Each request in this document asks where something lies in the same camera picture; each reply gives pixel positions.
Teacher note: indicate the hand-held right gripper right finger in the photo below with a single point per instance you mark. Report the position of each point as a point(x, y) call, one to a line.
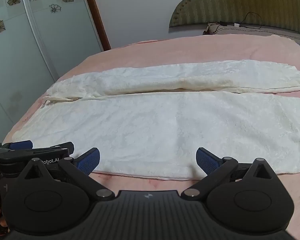
point(207, 161)

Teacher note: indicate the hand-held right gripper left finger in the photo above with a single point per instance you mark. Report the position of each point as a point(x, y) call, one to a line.
point(89, 161)

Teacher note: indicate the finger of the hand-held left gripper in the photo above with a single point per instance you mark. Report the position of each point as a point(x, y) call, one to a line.
point(53, 147)
point(20, 144)

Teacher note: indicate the white pants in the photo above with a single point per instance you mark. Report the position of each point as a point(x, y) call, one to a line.
point(150, 120)

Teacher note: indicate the pink blanket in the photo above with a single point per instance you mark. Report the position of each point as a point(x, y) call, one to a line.
point(165, 50)

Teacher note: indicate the olive green headboard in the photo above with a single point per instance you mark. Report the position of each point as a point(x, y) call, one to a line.
point(240, 2)

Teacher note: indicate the brown wooden door frame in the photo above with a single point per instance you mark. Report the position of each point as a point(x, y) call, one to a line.
point(96, 17)

